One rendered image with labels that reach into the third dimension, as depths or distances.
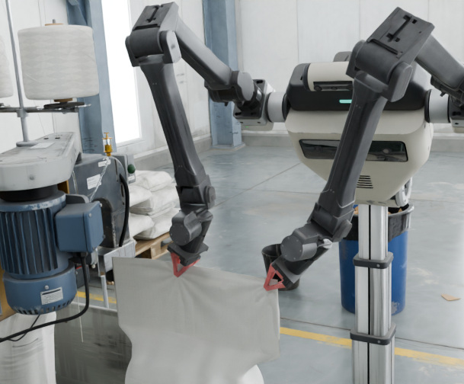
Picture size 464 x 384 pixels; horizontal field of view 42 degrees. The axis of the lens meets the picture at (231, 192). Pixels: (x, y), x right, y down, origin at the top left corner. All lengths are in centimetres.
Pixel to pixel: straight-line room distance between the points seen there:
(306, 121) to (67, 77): 69
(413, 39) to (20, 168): 78
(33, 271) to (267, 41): 899
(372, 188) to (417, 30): 78
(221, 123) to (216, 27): 159
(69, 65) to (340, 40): 846
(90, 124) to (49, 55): 634
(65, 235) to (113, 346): 103
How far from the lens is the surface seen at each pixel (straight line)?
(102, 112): 743
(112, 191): 176
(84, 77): 137
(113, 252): 179
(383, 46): 112
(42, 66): 136
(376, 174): 175
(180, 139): 139
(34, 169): 126
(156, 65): 133
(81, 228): 129
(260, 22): 1017
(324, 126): 167
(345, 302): 386
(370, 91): 112
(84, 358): 240
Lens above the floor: 161
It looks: 13 degrees down
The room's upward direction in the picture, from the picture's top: 3 degrees counter-clockwise
